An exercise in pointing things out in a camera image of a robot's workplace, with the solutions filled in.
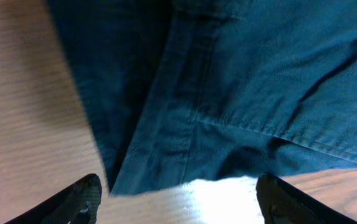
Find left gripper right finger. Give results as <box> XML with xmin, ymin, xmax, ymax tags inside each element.
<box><xmin>256</xmin><ymin>173</ymin><xmax>357</xmax><ymax>224</ymax></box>

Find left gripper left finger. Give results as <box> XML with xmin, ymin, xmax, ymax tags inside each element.
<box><xmin>6</xmin><ymin>174</ymin><xmax>102</xmax><ymax>224</ymax></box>

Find navy blue shorts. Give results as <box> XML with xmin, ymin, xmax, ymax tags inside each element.
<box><xmin>48</xmin><ymin>0</ymin><xmax>357</xmax><ymax>195</ymax></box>

